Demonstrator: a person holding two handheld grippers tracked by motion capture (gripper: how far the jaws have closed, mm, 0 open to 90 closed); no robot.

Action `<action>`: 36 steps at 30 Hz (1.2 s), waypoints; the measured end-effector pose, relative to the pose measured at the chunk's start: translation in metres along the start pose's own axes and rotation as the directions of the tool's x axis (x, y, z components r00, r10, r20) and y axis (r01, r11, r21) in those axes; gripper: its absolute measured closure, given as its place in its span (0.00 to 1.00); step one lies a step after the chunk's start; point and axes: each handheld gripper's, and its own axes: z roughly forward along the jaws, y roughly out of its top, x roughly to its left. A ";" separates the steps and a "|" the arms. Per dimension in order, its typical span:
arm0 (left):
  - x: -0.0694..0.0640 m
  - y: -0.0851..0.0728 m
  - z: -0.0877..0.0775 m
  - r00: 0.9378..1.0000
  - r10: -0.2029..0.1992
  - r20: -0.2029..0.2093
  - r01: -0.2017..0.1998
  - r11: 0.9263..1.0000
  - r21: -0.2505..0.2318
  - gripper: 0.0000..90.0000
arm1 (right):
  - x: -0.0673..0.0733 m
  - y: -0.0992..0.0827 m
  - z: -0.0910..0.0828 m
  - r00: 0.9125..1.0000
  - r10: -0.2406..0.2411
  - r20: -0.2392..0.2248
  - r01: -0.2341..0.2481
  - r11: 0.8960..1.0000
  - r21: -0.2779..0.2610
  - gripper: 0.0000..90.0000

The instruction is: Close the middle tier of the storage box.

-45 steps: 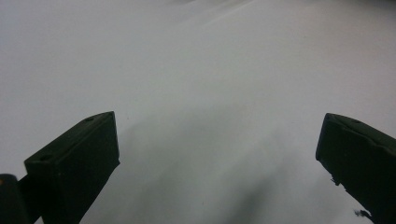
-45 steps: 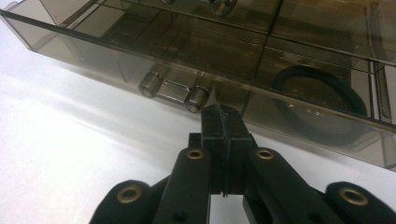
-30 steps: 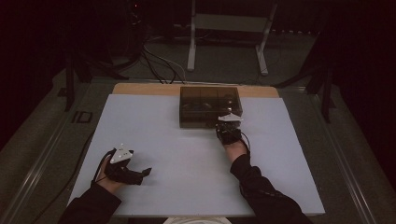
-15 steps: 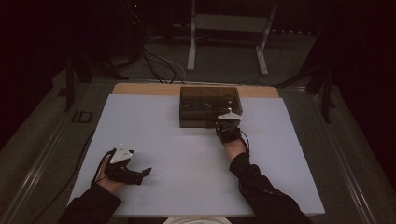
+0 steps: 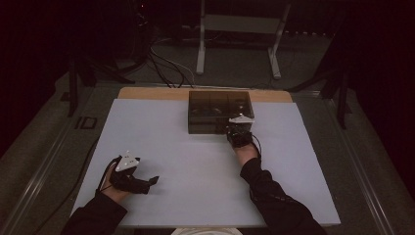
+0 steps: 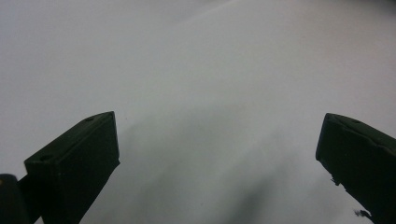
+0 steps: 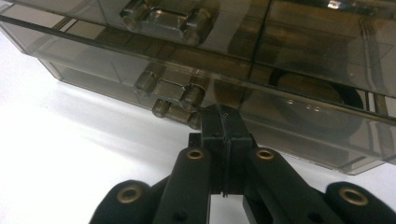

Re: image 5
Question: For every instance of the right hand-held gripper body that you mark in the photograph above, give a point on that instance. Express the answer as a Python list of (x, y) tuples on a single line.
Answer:
[(240, 133)]

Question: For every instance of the person's white shirt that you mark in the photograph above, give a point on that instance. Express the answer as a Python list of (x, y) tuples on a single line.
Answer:
[(207, 231)]

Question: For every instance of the black rectangular floor frame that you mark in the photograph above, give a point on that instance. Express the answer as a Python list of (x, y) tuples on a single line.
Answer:
[(88, 123)]

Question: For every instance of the wooden table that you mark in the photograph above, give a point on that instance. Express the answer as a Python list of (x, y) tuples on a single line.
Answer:
[(153, 93)]

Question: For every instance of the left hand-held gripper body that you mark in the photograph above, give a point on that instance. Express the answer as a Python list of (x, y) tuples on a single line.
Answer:
[(127, 163)]

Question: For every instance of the person's left hand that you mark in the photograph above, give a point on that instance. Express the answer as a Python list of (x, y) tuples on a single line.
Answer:
[(115, 194)]

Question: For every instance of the person's right hand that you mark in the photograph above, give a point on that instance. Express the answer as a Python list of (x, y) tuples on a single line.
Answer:
[(247, 153)]

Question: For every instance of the smoky transparent drawer organizer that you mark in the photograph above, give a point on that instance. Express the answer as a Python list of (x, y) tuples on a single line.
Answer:
[(212, 98)]

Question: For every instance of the black tripod stand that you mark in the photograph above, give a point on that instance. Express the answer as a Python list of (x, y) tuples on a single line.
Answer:
[(73, 88), (341, 98)]

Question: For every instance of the metal floor rail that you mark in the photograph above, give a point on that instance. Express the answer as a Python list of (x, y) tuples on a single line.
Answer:
[(365, 169), (36, 182)]

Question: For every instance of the grey metal stand frame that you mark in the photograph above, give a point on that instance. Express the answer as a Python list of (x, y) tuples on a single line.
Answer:
[(241, 23)]

